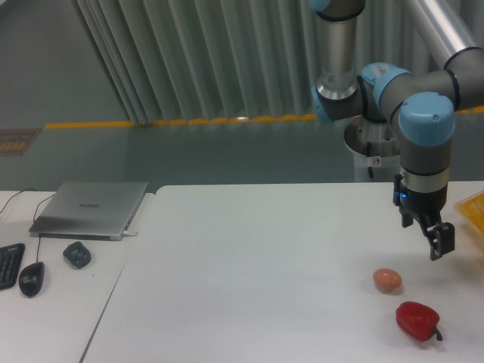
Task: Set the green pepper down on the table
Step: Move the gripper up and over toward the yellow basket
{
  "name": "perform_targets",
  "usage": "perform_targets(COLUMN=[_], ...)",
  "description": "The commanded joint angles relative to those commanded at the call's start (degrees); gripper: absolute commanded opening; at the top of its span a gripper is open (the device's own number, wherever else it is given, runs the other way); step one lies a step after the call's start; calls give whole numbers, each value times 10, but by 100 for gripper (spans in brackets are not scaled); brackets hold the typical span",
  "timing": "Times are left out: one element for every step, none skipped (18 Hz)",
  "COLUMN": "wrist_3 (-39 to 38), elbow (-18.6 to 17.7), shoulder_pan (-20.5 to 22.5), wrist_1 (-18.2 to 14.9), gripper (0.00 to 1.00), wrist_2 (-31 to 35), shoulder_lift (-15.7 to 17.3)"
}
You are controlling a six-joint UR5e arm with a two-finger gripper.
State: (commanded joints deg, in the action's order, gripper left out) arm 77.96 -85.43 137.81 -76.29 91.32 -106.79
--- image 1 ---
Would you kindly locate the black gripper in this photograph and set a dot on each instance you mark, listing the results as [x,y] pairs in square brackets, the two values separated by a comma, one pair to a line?
[425,207]

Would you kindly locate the brown egg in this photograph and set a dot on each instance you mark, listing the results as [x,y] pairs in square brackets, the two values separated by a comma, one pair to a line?
[387,279]

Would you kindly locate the yellow plastic basket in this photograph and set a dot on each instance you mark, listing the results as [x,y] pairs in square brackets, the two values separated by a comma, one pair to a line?
[471,210]

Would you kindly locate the black computer mouse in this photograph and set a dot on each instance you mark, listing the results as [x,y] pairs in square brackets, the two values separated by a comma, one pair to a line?
[31,279]

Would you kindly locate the silver laptop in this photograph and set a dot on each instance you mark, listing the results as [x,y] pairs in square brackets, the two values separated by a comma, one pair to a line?
[90,210]

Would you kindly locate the grey pleated curtain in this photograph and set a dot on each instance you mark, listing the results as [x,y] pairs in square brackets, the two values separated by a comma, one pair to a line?
[172,60]

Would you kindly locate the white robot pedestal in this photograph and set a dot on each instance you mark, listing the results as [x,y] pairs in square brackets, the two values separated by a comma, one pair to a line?
[374,148]

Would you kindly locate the red bell pepper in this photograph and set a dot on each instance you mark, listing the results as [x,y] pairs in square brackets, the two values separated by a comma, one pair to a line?
[418,321]

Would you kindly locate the small black device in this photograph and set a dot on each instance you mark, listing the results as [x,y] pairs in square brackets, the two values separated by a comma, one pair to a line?
[77,255]

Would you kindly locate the black keyboard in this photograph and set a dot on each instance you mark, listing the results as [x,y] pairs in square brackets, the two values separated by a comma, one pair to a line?
[10,262]

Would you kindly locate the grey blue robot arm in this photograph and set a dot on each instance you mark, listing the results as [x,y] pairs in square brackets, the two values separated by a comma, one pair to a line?
[420,110]

